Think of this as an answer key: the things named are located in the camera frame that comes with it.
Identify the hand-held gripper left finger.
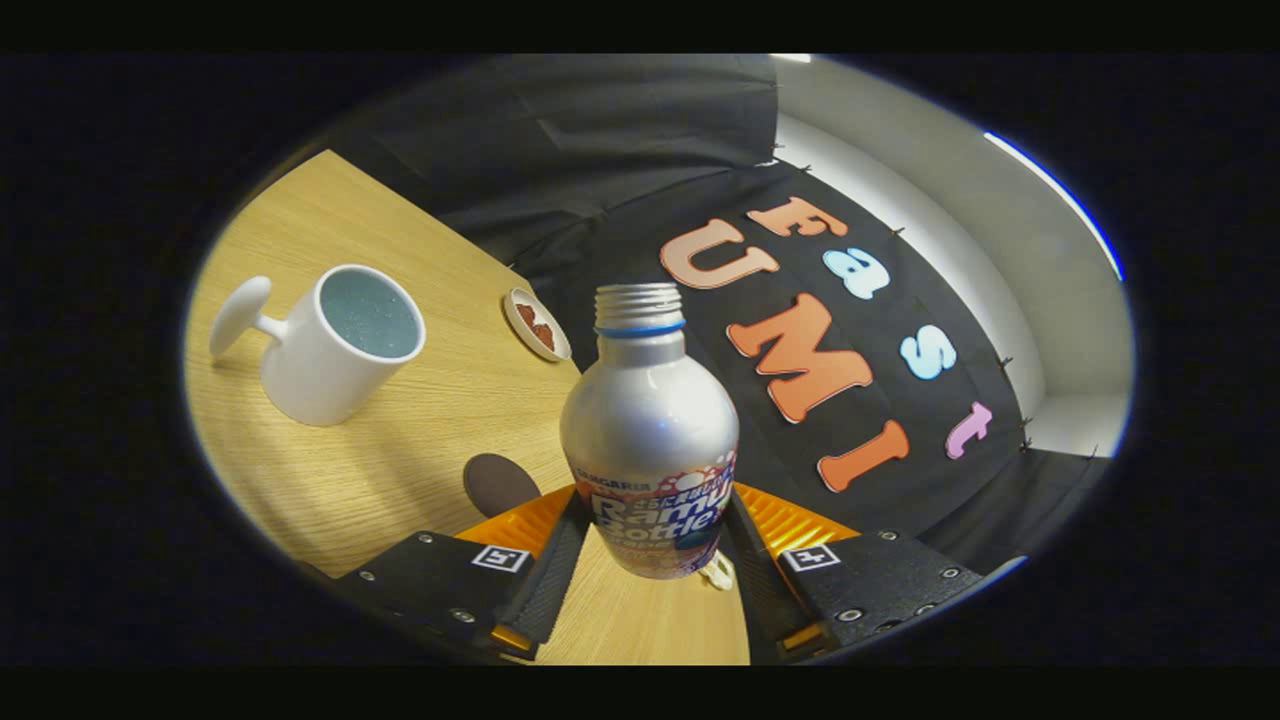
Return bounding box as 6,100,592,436
335,487,593,661

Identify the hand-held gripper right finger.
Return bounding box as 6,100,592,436
722,483,986,656

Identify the dark brown round coaster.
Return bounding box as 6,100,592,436
463,453,542,519

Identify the silver juice bottle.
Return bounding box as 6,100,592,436
560,283,741,581

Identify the white cup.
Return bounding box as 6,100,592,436
208,264,428,428

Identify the white oval plate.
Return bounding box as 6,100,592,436
502,287,573,363

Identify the black backdrop cloth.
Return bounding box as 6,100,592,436
330,54,1111,576

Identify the wooden table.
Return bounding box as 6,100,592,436
185,150,751,666

